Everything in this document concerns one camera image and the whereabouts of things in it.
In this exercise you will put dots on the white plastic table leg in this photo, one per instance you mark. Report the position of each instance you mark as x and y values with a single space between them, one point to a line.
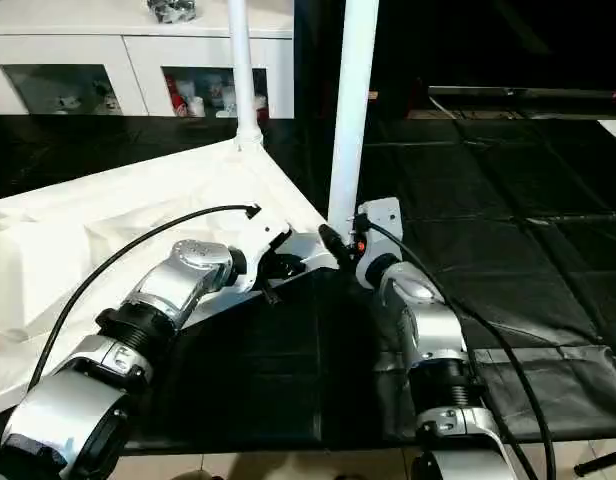
350 110
243 70

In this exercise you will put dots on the white plastic table top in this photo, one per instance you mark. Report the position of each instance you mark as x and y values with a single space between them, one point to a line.
88 220

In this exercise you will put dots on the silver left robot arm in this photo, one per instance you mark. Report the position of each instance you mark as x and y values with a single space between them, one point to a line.
138 340

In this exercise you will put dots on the black work mat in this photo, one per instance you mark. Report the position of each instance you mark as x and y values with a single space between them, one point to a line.
508 230

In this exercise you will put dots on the small yellow label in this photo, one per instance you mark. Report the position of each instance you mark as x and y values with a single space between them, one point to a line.
372 95

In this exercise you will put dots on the black metal bar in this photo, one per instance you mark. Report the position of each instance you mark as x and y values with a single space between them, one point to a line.
548 93

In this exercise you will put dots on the white glass-door cabinet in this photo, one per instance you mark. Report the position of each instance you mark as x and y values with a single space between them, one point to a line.
118 45

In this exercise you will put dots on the crumpled silver object on cabinet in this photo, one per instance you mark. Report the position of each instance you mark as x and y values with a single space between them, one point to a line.
171 9

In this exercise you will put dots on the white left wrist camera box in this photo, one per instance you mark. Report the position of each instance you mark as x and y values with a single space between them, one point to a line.
263 250

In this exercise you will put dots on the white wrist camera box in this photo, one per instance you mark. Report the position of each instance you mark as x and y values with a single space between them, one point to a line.
263 250
380 235

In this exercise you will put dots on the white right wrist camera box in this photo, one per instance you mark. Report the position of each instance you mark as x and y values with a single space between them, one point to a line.
380 235

